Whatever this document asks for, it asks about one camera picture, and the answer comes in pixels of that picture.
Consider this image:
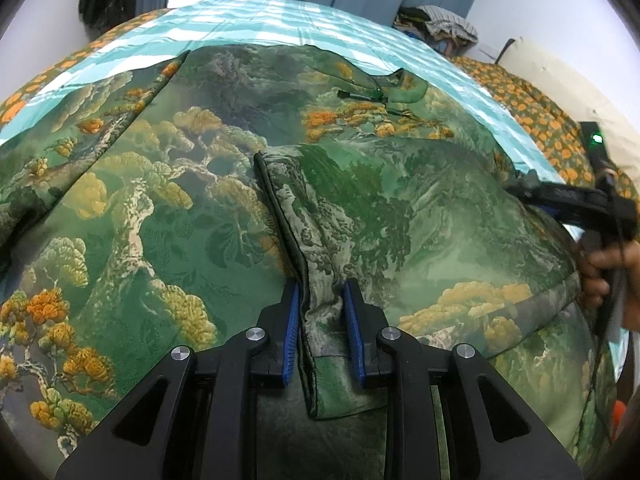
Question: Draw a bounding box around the teal checked blanket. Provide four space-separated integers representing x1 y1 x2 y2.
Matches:
0 0 568 178

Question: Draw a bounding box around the green landscape print garment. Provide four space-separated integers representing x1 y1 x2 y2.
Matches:
0 44 621 480

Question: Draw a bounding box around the person's right hand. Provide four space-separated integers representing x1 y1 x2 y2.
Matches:
575 240 640 332

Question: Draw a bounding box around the orange floral bedsheet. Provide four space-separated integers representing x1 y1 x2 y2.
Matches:
0 7 640 203

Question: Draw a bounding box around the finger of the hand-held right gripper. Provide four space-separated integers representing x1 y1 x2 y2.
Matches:
505 170 610 212
536 203 590 233

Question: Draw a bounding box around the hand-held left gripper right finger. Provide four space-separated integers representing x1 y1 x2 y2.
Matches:
341 278 584 480

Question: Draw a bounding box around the black cable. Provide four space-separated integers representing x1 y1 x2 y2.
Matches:
586 175 632 413

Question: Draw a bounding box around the pile of clothes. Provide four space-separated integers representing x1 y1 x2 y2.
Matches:
392 5 479 57

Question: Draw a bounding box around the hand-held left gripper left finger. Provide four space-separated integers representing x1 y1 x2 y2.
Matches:
55 280 301 480

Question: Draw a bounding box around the white cushion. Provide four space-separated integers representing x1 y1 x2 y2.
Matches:
499 36 640 137

